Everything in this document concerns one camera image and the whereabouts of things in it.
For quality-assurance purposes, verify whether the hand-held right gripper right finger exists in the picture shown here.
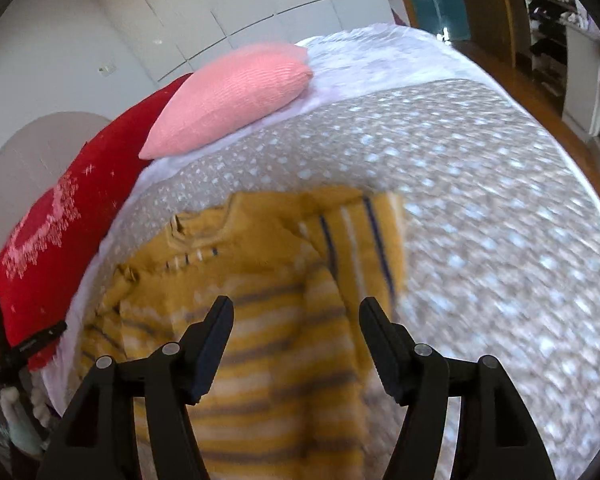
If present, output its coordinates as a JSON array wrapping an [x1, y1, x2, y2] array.
[[359, 297, 556, 480]]

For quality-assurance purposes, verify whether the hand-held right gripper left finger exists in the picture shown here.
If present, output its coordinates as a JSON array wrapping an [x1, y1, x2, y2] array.
[[37, 296, 235, 480]]

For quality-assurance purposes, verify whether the yellow striped sweater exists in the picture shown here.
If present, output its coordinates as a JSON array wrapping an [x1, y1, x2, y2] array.
[[80, 185, 411, 480]]

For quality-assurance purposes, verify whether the pale green cloth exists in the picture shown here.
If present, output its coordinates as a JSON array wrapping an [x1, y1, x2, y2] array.
[[0, 385, 48, 456]]

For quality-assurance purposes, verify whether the red floral pillow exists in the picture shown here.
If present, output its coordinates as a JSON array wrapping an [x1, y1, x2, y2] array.
[[0, 72, 196, 372]]

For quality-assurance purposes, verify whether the white headboard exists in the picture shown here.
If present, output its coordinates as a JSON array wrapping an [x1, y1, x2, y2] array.
[[0, 112, 113, 286]]

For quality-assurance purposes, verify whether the grey dotted bedspread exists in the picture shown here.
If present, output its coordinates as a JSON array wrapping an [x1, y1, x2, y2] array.
[[65, 77, 600, 480]]

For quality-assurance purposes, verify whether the pink pillow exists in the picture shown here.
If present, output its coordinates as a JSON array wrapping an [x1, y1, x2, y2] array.
[[139, 42, 315, 160]]

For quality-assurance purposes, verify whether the white bed sheet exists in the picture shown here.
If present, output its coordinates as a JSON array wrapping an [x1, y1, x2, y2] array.
[[45, 22, 481, 411]]

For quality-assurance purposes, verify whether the white wardrobe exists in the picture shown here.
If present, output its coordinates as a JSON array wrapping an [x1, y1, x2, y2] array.
[[0, 0, 406, 126]]

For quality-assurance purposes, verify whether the wooden door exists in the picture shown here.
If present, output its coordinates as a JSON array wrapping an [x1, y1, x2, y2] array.
[[460, 0, 531, 73]]

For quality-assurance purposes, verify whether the cluttered white shelf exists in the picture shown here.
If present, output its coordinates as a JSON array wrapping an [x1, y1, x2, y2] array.
[[515, 0, 600, 166]]

